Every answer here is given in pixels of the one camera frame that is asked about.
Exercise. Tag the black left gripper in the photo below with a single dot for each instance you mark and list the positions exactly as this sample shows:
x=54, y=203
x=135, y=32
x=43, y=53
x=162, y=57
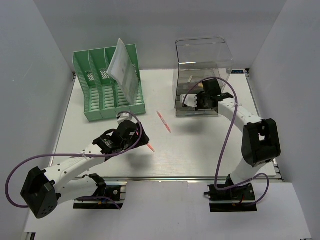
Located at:
x=144, y=140

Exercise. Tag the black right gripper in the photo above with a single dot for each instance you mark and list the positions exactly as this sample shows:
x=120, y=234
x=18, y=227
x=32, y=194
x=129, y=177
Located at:
x=199, y=107

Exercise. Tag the orange pen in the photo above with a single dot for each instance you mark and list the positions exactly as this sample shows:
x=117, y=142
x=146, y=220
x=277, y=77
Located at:
x=150, y=147

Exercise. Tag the red pink pen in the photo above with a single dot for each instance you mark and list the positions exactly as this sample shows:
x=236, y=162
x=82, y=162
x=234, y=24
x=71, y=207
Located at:
x=163, y=121

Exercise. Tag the clear acrylic drawer cabinet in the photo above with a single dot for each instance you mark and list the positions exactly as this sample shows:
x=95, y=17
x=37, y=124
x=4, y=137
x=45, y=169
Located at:
x=201, y=58

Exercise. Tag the clear plastic document folder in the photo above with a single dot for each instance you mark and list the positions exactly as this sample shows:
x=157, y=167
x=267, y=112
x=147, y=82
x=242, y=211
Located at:
x=122, y=70

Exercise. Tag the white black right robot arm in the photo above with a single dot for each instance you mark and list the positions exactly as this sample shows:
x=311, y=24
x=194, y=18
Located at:
x=260, y=139

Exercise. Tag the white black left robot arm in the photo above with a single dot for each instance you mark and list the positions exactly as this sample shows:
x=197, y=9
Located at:
x=45, y=189

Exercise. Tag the green file organizer rack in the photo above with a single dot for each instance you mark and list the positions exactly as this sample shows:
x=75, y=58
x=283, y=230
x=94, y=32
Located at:
x=103, y=98

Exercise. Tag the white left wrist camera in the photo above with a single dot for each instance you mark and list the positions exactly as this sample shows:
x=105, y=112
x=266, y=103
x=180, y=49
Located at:
x=121, y=117

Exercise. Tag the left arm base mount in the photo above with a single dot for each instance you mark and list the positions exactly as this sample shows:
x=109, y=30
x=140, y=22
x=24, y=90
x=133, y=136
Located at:
x=106, y=196

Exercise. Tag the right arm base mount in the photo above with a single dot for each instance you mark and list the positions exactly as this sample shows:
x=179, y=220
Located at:
x=240, y=199

